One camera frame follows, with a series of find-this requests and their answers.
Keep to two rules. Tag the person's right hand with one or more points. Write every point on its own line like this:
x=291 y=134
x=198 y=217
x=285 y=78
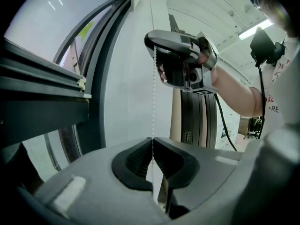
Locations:
x=202 y=58

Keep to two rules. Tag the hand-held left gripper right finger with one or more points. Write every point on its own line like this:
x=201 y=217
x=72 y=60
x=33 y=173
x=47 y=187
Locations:
x=206 y=170

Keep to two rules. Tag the black chest-mounted device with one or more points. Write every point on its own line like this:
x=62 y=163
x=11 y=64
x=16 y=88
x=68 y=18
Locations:
x=262 y=43

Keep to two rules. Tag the dark framed window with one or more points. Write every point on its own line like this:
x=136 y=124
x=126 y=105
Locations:
x=47 y=102

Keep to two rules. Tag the person's head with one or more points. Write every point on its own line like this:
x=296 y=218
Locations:
x=276 y=8

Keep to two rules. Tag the white printed t-shirt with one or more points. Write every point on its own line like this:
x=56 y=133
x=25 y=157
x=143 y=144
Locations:
x=281 y=90

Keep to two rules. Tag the ceiling light panel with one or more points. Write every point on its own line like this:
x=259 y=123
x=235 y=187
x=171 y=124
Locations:
x=255 y=29

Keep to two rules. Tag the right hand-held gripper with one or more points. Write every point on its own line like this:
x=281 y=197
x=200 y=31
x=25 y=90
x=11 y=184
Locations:
x=208 y=81

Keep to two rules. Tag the stack of dark door panels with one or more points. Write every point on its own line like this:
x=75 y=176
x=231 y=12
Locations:
x=197 y=118

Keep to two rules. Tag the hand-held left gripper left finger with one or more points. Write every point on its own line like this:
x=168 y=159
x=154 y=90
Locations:
x=93 y=184

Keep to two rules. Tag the person's right forearm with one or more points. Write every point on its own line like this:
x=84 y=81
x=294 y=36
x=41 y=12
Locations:
x=234 y=90

